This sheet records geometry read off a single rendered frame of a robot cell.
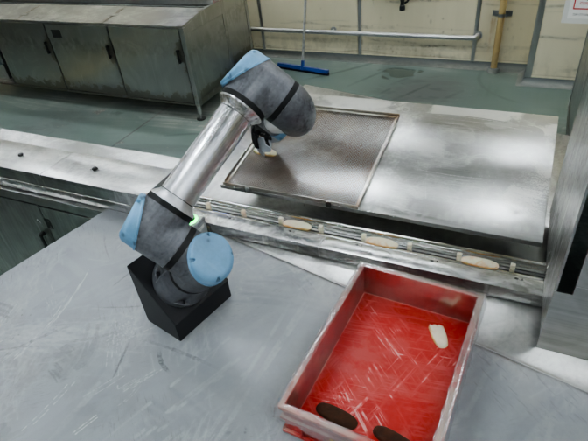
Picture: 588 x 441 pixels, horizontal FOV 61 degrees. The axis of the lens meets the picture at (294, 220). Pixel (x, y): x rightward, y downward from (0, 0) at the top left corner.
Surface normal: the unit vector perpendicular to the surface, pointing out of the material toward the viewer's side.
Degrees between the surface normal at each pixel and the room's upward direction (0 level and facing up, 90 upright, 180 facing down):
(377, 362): 0
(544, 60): 90
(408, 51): 90
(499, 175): 10
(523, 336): 0
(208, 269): 54
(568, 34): 90
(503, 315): 0
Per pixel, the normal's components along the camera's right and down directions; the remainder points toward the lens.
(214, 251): 0.61, -0.25
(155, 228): 0.28, 0.07
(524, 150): -0.16, -0.68
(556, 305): -0.41, 0.58
